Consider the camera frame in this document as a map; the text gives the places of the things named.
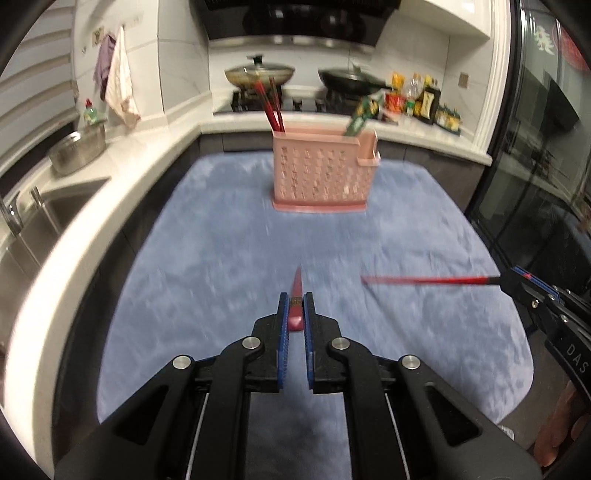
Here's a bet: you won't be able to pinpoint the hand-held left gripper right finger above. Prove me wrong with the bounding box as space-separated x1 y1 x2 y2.
302 292 542 480

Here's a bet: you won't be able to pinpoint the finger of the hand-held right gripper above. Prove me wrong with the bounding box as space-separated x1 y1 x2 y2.
501 276 561 337
510 265 561 303

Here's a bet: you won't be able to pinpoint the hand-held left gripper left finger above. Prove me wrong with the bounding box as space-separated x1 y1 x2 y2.
54 292 291 480

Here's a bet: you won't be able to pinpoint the bright red chopstick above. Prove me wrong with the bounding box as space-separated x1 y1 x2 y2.
288 268 306 333
360 275 502 287

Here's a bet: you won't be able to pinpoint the pink perforated chopstick holder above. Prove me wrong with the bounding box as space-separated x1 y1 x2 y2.
270 129 382 214

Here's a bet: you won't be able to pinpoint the maroon chopstick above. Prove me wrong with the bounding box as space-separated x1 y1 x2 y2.
254 80 280 133
270 76 285 133

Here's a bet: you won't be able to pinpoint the person's right hand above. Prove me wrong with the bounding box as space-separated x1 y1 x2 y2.
534 383 591 463

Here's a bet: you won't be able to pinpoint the blue fleece mat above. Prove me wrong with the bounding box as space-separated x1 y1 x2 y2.
95 154 532 480

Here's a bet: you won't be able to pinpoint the black glass door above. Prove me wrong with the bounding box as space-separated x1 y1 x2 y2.
466 0 591 324

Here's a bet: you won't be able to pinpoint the row of small jars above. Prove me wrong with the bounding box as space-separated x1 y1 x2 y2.
436 105 462 134

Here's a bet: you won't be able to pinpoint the white stone countertop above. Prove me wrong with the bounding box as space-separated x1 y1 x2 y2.
0 111 492 462

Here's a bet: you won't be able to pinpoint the red seasoning packet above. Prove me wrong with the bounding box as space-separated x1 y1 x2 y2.
384 92 406 123

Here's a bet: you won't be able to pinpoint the black gas stove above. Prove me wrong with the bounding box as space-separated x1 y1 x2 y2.
217 85 365 114

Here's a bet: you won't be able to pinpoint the steel sink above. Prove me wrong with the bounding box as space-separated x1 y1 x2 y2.
0 180 108 356

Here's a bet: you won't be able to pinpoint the black frying pan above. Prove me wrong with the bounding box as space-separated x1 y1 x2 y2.
318 65 393 94

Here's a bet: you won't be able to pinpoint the wok with glass lid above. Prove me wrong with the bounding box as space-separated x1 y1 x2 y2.
225 54 296 89

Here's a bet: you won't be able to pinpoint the metal colander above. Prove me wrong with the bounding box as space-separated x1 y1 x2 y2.
48 124 108 176

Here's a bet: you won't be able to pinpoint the green cap dish soap bottle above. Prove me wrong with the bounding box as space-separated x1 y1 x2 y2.
82 98 108 128

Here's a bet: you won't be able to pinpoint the white hanging cloth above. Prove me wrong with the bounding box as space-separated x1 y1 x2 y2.
105 25 141 130

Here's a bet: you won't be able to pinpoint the black range hood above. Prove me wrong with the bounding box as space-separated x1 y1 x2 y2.
191 0 400 47

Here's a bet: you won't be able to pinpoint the purple hanging cloth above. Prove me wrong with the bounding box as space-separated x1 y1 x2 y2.
95 34 116 100

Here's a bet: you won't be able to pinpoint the window blinds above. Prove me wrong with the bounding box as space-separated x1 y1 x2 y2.
0 25 79 144

